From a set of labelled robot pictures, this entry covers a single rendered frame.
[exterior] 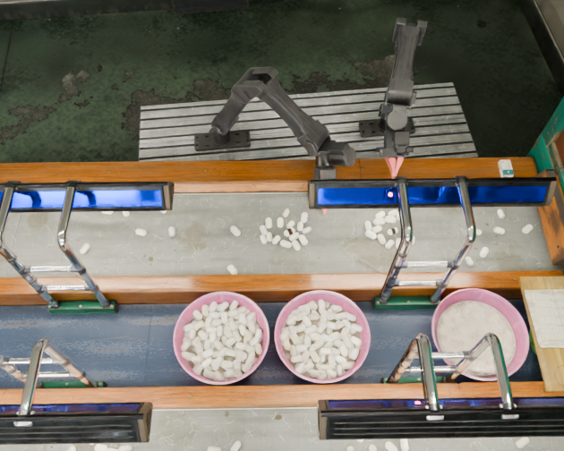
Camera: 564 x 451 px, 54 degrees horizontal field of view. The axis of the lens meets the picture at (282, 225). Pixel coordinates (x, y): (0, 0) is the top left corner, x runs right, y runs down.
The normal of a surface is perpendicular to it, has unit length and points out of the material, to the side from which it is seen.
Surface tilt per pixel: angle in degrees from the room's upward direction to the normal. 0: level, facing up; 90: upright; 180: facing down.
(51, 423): 58
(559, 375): 0
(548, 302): 0
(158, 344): 0
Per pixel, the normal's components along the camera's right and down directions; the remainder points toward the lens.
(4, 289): 0.00, -0.49
